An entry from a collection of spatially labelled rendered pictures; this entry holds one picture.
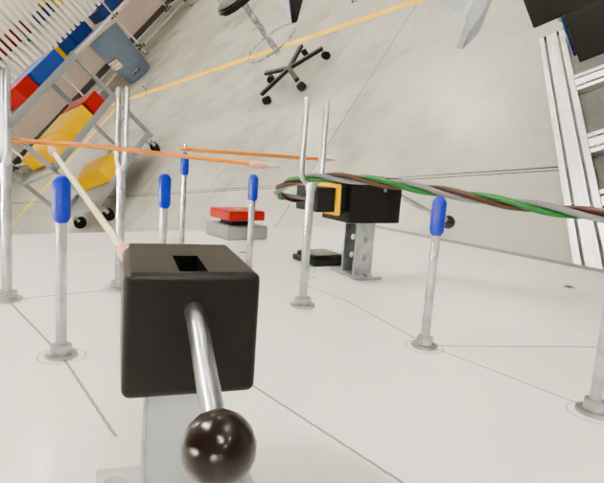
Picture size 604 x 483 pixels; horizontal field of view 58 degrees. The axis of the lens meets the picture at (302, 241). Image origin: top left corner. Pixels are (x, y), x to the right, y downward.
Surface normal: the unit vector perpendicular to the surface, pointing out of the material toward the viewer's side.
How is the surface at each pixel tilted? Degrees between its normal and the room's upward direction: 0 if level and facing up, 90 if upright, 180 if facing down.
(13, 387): 48
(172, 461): 76
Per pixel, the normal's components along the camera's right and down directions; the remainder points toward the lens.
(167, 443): 0.32, 0.17
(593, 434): 0.07, -0.99
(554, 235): -0.55, -0.63
